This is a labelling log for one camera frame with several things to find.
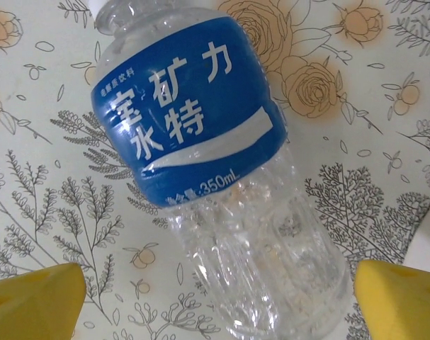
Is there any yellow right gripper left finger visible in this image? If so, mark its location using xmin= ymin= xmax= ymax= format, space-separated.
xmin=0 ymin=262 xmax=87 ymax=340

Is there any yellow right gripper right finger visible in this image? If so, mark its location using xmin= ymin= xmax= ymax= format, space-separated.
xmin=353 ymin=259 xmax=430 ymax=340

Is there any small blue label bottle 350mL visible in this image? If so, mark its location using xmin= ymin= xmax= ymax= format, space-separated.
xmin=88 ymin=0 xmax=352 ymax=340

